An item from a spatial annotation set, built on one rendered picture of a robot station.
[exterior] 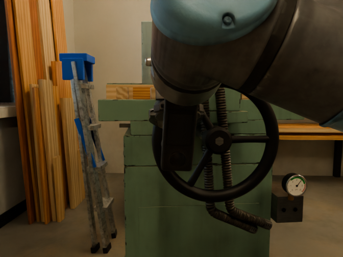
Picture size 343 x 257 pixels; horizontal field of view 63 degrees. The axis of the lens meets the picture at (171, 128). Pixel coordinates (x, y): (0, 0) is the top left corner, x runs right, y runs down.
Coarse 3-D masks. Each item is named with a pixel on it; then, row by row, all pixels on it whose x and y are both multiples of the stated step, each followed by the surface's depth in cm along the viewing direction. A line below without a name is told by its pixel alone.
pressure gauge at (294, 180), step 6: (288, 174) 79; (294, 174) 78; (282, 180) 80; (288, 180) 77; (294, 180) 77; (300, 180) 78; (282, 186) 80; (288, 186) 78; (294, 186) 78; (300, 186) 78; (306, 186) 78; (288, 192) 77; (294, 192) 78; (300, 192) 78; (288, 198) 81
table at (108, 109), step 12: (108, 108) 77; (120, 108) 77; (132, 108) 77; (144, 108) 78; (240, 108) 80; (252, 108) 81; (276, 108) 81; (108, 120) 77; (120, 120) 77; (132, 120) 78; (144, 120) 78; (216, 120) 70; (228, 120) 71; (240, 120) 71
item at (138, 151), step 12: (132, 144) 78; (144, 144) 79; (240, 144) 81; (252, 144) 82; (264, 144) 82; (132, 156) 79; (144, 156) 79; (216, 156) 81; (240, 156) 82; (252, 156) 82
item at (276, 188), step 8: (272, 184) 92; (280, 184) 92; (272, 192) 84; (280, 192) 84; (272, 200) 84; (280, 200) 81; (288, 200) 81; (296, 200) 81; (272, 208) 84; (280, 208) 81; (288, 208) 81; (296, 208) 81; (272, 216) 84; (280, 216) 81; (288, 216) 81; (296, 216) 82
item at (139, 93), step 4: (136, 88) 92; (140, 88) 92; (144, 88) 92; (148, 88) 92; (136, 92) 92; (140, 92) 92; (144, 92) 92; (148, 92) 93; (136, 96) 92; (140, 96) 92; (144, 96) 93; (148, 96) 93
